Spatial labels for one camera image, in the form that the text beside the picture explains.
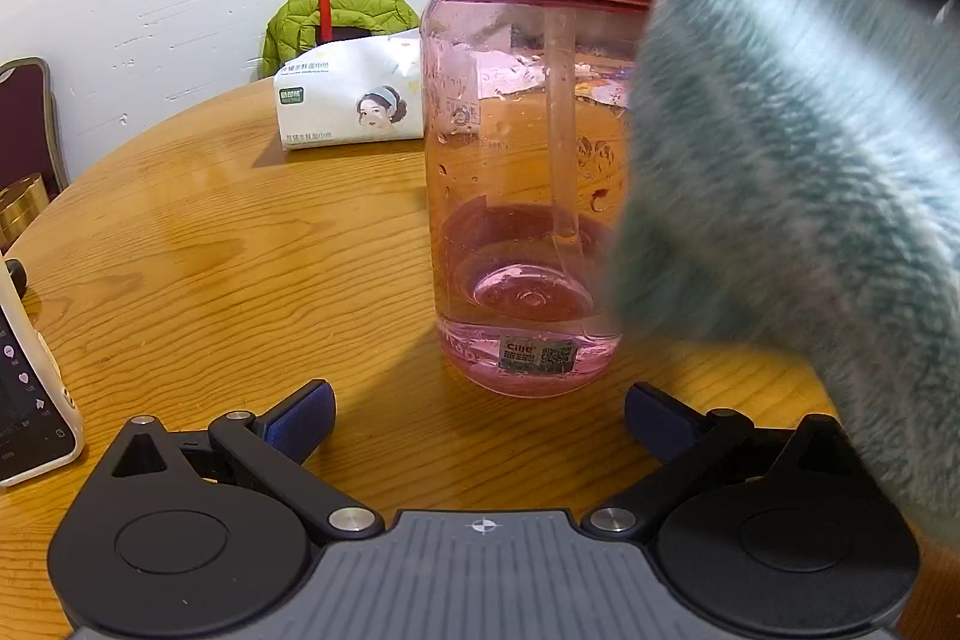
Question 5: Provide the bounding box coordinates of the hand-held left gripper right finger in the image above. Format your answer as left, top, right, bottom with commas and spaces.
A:
581, 383, 856, 540

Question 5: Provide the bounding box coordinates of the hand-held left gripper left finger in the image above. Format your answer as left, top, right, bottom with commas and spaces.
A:
94, 380, 383, 540

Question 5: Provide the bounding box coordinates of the teal fuzzy cloth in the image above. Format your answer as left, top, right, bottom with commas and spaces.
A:
611, 0, 960, 547

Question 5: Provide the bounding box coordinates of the pink water bottle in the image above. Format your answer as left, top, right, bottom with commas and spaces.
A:
418, 0, 691, 397

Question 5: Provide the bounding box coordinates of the white-cased smartphone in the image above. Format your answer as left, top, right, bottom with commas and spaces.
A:
0, 265, 85, 487

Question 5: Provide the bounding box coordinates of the white tissue pack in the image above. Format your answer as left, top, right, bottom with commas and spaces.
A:
274, 31, 428, 152

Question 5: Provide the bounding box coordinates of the gold round tin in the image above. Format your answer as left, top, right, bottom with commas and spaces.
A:
0, 173, 53, 251

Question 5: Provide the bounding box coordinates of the dark red chair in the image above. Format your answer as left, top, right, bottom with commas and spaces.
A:
0, 56, 70, 202

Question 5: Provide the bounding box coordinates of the green puffer jacket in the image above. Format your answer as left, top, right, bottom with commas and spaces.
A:
260, 0, 421, 80

